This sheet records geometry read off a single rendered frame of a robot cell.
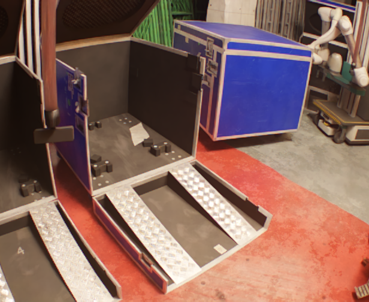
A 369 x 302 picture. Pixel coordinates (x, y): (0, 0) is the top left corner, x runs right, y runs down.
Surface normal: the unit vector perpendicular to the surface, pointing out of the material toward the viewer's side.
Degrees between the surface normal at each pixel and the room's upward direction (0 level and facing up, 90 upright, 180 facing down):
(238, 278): 0
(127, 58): 90
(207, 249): 2
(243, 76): 90
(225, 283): 0
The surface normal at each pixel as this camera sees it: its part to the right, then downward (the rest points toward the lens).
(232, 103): 0.34, 0.49
